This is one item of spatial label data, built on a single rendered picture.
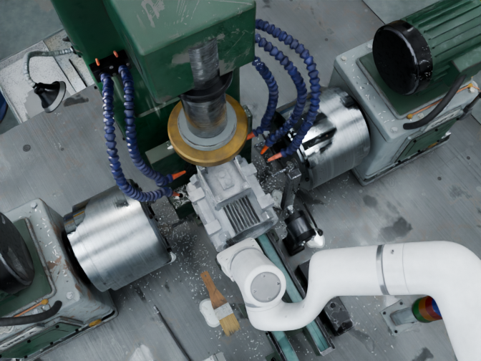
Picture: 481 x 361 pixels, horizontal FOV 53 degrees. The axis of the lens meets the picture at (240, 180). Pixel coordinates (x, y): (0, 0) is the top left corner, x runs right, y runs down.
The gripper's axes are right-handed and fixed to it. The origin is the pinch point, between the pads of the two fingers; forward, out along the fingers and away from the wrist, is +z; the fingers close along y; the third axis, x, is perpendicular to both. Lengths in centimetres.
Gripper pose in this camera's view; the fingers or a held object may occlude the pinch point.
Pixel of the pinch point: (232, 246)
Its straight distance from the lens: 124.4
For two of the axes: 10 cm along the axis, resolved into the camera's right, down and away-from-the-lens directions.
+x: -4.1, -8.9, -2.0
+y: 8.8, -4.4, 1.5
